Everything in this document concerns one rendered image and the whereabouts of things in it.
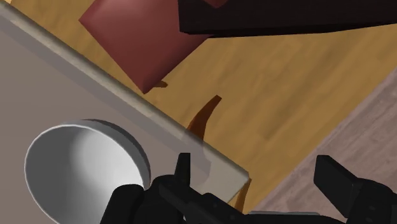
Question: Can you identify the grey table with brown legs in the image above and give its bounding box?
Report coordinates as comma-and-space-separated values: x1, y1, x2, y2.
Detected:
0, 1, 253, 224

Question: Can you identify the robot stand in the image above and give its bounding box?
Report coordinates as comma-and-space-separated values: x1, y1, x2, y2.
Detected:
177, 0, 397, 39

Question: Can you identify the white round bowl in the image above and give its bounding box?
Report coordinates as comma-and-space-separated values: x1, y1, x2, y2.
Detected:
24, 118, 152, 224

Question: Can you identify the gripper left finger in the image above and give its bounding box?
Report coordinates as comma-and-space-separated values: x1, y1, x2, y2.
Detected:
99, 152, 249, 224

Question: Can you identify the chair with red seat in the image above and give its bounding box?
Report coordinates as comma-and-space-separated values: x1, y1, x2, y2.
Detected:
78, 0, 218, 95

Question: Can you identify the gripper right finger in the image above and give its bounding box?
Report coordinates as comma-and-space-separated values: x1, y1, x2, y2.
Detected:
312, 155, 397, 224

